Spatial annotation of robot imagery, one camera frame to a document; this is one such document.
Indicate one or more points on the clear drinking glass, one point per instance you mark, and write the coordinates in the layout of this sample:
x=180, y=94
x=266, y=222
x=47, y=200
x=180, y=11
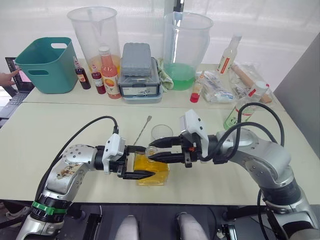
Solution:
x=162, y=131

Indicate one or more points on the teal plastic bin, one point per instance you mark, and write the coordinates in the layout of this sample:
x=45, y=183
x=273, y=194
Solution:
x=50, y=65

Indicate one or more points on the black laptop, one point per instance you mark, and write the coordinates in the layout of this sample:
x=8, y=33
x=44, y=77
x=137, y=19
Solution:
x=15, y=92

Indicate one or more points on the plastic bag of white packets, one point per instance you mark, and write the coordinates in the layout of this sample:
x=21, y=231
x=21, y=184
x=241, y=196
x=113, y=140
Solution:
x=217, y=90

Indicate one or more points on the small bottle with red liquid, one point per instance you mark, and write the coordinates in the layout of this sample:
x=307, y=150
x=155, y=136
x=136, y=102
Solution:
x=196, y=91

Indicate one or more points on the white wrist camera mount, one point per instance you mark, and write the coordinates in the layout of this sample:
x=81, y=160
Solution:
x=193, y=122
x=115, y=147

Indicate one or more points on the green cloth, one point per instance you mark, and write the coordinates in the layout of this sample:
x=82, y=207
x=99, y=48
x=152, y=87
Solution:
x=166, y=80

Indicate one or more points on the clear bottle with orange label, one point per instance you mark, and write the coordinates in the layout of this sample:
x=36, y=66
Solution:
x=226, y=62

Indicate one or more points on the grey tool box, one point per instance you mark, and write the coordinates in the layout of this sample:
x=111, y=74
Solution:
x=140, y=87

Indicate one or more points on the black base frame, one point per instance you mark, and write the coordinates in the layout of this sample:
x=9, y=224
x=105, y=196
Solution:
x=155, y=220

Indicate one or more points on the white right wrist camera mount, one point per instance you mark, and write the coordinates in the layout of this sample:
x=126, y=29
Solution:
x=193, y=122

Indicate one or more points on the grey partition panel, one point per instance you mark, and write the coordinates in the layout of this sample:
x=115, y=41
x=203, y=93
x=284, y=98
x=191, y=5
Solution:
x=300, y=82

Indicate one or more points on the clear plastic bag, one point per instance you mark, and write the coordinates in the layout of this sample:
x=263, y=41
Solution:
x=237, y=90

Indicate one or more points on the clear jug with orange liquid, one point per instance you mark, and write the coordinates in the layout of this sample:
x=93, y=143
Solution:
x=92, y=32

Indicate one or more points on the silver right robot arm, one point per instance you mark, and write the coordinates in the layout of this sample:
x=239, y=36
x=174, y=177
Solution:
x=262, y=155

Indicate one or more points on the grey plastic case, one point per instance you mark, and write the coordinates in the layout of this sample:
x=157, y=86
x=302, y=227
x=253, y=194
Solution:
x=136, y=60

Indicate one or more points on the square bottle with yellow liquid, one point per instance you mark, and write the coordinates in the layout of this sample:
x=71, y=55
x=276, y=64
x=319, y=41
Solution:
x=152, y=172

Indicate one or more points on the orange juice bottle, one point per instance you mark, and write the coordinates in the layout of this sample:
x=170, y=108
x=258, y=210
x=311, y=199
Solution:
x=110, y=75

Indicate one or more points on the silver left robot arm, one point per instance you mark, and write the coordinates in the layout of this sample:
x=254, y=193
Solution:
x=75, y=156

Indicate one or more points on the wooden rolling pin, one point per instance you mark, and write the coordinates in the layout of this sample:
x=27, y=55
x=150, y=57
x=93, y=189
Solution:
x=243, y=76

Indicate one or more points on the long metal stirring spoon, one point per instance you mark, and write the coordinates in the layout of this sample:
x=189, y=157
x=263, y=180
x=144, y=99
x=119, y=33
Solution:
x=142, y=130

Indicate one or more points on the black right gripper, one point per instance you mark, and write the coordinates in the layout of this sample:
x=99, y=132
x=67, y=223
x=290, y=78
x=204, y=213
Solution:
x=192, y=152

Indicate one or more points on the clear jug with green liquid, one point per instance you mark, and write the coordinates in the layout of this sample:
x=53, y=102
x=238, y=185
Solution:
x=185, y=45

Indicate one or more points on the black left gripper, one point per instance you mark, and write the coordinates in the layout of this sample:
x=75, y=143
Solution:
x=120, y=168

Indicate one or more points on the person's bare hand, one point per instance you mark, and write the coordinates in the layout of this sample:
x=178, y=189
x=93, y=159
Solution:
x=6, y=78

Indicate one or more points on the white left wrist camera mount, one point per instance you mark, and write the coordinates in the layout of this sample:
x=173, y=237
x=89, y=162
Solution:
x=115, y=147

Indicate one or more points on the clear bottle with green label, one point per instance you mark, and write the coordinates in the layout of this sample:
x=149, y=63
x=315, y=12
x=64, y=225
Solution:
x=237, y=115

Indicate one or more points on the small bright red syrup bottle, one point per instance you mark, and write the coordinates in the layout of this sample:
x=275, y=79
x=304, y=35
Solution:
x=98, y=80

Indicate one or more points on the small dark red syrup bottle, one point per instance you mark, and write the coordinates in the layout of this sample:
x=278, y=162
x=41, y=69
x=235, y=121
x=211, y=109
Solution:
x=83, y=76

